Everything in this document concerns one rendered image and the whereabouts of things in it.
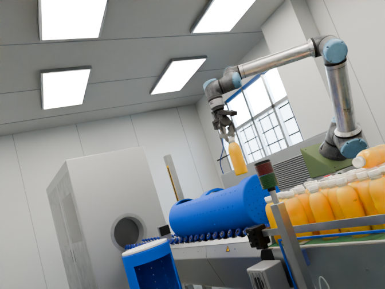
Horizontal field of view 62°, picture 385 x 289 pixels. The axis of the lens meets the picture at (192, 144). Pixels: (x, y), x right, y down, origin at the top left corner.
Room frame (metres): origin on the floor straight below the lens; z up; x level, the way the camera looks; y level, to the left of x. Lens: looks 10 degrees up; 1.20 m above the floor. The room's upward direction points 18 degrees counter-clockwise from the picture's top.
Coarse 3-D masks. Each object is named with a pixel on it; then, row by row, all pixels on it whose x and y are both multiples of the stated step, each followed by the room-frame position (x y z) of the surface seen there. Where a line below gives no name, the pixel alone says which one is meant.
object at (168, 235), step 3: (162, 225) 2.81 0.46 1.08; (165, 225) 2.81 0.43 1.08; (168, 225) 2.82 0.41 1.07; (159, 228) 2.78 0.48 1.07; (162, 228) 2.79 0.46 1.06; (165, 228) 2.80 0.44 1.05; (168, 228) 2.82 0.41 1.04; (159, 231) 2.79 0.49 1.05; (162, 231) 2.78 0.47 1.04; (165, 231) 2.80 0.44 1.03; (168, 231) 2.81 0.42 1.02; (159, 234) 2.79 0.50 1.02; (162, 234) 2.78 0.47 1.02; (165, 234) 2.79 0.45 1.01; (168, 234) 2.83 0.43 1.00; (162, 237) 2.79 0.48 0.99; (165, 237) 2.80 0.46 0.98; (168, 237) 2.82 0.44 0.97; (171, 237) 2.84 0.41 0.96
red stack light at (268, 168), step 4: (264, 164) 1.17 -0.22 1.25; (268, 164) 1.17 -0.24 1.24; (256, 168) 1.19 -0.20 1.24; (260, 168) 1.17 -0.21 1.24; (264, 168) 1.17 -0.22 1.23; (268, 168) 1.17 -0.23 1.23; (272, 168) 1.18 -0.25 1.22; (256, 172) 1.20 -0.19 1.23; (260, 172) 1.18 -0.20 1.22; (264, 172) 1.17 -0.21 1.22; (268, 172) 1.17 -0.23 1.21; (272, 172) 1.17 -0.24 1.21; (260, 176) 1.20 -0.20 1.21
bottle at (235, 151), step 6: (234, 144) 1.78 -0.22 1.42; (228, 150) 1.81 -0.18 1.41; (234, 150) 1.78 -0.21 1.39; (240, 150) 1.79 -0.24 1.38; (234, 156) 1.78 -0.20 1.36; (240, 156) 1.78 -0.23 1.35; (234, 162) 1.79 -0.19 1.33; (240, 162) 1.78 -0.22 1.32; (234, 168) 1.80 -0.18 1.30; (240, 168) 1.78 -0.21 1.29; (246, 168) 1.80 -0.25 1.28; (240, 174) 1.79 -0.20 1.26
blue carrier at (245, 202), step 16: (256, 176) 1.76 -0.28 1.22; (208, 192) 2.07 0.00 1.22; (224, 192) 1.85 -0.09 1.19; (240, 192) 1.71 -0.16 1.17; (256, 192) 1.74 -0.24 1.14; (176, 208) 2.33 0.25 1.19; (192, 208) 2.12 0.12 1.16; (208, 208) 1.96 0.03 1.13; (224, 208) 1.82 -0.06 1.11; (240, 208) 1.71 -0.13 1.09; (256, 208) 1.72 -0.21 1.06; (176, 224) 2.31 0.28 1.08; (192, 224) 2.14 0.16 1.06; (208, 224) 2.01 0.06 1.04; (224, 224) 1.89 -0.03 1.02; (240, 224) 1.80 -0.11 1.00; (256, 224) 1.72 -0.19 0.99
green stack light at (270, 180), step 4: (264, 176) 1.17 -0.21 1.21; (268, 176) 1.17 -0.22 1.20; (272, 176) 1.17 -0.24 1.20; (276, 176) 1.19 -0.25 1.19; (260, 180) 1.19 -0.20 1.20; (264, 180) 1.17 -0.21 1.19; (268, 180) 1.17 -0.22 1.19; (272, 180) 1.17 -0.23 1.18; (276, 180) 1.18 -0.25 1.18; (264, 184) 1.18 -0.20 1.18; (268, 184) 1.17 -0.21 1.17; (272, 184) 1.17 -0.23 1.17; (276, 184) 1.17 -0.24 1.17; (264, 188) 1.18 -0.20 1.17; (268, 188) 1.17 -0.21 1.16
